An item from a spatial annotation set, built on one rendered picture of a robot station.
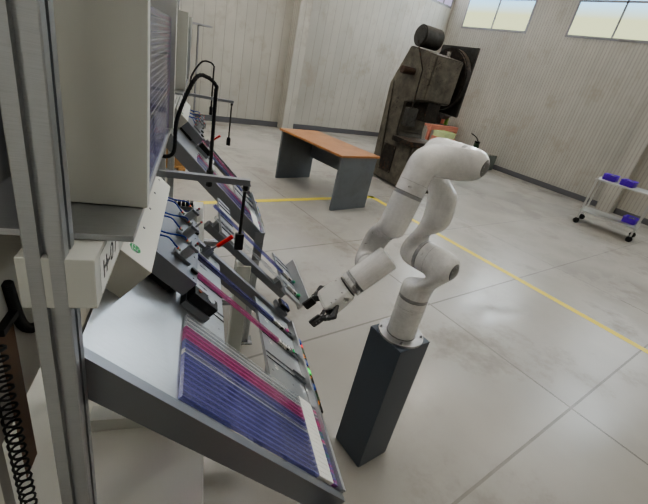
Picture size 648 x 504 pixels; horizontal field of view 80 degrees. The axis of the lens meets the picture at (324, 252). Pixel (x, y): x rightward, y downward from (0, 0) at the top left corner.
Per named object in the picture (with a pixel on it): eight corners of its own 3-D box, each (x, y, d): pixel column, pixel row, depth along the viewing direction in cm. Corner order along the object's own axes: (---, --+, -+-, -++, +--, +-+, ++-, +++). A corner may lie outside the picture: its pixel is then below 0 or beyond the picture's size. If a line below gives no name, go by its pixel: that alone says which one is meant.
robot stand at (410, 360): (362, 424, 204) (399, 316, 173) (385, 451, 191) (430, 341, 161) (335, 437, 193) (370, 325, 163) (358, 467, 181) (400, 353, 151)
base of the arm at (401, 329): (399, 315, 174) (412, 281, 166) (431, 342, 161) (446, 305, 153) (369, 325, 163) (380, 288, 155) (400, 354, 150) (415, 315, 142)
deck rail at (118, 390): (322, 507, 95) (342, 493, 94) (325, 515, 93) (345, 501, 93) (51, 369, 57) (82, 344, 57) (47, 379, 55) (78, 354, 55)
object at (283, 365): (282, 327, 150) (288, 322, 149) (328, 499, 94) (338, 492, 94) (249, 299, 139) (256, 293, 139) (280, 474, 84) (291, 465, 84)
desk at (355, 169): (308, 176, 614) (317, 130, 584) (366, 207, 530) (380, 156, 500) (272, 176, 570) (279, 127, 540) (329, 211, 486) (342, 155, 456)
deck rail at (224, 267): (278, 329, 152) (290, 320, 152) (278, 332, 150) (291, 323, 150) (127, 202, 114) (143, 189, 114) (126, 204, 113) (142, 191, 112)
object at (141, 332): (208, 273, 130) (220, 263, 130) (212, 450, 75) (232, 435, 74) (127, 204, 113) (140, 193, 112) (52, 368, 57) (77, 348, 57)
